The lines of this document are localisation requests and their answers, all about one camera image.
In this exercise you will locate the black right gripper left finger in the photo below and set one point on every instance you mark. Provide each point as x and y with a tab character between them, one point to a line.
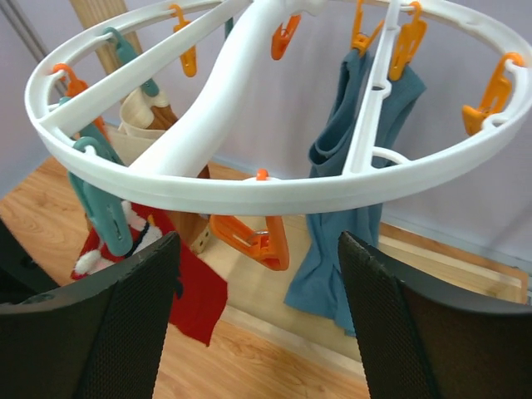
68	343

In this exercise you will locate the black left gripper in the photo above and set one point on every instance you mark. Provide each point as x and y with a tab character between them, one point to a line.
21	276

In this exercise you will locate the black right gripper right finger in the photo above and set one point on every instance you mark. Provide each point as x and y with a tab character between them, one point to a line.
421	337

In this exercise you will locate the teal clip gripped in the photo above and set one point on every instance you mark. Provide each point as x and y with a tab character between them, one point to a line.
103	209

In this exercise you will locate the orange clip front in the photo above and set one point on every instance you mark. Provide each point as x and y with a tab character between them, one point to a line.
268	246

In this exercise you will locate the white round clip hanger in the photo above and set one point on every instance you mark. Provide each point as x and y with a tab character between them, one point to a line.
250	103

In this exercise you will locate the teal clip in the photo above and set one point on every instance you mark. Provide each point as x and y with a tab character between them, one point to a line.
126	53

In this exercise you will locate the orange clip right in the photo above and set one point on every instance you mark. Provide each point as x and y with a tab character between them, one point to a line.
495	96

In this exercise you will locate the brown cream hanging sock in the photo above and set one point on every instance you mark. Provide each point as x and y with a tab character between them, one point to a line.
143	120

